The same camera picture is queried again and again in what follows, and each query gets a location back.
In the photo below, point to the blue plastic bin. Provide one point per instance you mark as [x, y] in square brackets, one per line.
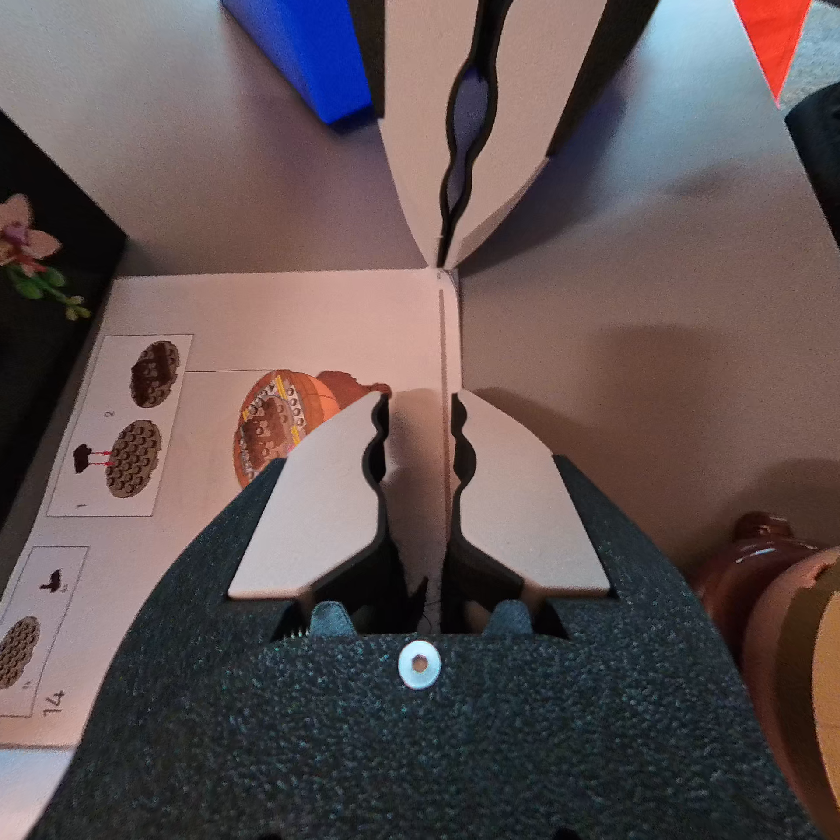
[309, 53]

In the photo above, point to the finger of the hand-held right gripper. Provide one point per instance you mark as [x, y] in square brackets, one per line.
[414, 105]
[538, 92]

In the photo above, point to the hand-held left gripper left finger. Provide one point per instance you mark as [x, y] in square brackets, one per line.
[309, 525]

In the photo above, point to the black mesh chair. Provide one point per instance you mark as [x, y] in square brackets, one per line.
[820, 158]

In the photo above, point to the white instruction booklet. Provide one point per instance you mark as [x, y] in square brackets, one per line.
[263, 328]

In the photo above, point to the orange floor object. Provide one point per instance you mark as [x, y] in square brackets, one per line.
[777, 40]

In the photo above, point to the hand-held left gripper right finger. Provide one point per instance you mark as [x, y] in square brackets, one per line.
[532, 525]

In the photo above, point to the black flower print box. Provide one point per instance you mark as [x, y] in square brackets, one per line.
[33, 368]

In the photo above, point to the brick pot model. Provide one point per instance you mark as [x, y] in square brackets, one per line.
[775, 630]

